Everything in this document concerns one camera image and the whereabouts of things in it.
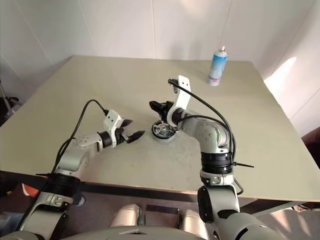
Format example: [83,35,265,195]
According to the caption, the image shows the orange object under table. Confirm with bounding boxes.
[20,183,41,199]

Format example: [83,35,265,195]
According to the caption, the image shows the blue white spray can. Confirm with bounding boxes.
[207,45,230,87]

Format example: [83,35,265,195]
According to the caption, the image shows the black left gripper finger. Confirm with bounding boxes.
[120,118,134,129]
[126,130,146,144]

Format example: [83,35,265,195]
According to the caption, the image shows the grey motor stator copper windings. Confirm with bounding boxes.
[150,119,179,144]

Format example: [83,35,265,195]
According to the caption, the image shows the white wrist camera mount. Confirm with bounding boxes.
[103,109,124,148]
[166,74,193,127]

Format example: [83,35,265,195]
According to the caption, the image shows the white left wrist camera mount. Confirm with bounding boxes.
[103,109,124,148]

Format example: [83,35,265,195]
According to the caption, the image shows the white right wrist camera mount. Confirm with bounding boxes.
[166,74,193,127]

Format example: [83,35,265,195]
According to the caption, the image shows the dark maroon object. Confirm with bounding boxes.
[300,124,320,152]

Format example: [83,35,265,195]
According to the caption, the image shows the person in blue jeans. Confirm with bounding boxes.
[0,211,27,235]

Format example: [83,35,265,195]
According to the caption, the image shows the pale rounded robot leg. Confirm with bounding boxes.
[109,203,141,229]
[181,208,209,240]

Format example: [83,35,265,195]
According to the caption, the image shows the black wheeled stand with pole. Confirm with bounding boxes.
[0,79,20,119]

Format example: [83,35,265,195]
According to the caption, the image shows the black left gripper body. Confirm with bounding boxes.
[116,127,131,146]

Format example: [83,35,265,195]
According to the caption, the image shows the black metal table frame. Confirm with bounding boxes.
[0,169,320,216]

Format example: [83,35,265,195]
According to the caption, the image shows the grey robot torso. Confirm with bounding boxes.
[0,224,209,240]

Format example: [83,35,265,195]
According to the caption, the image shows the black spoked rotor cover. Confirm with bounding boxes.
[151,120,176,138]

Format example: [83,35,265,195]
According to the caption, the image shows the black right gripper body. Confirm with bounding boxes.
[159,100,176,121]

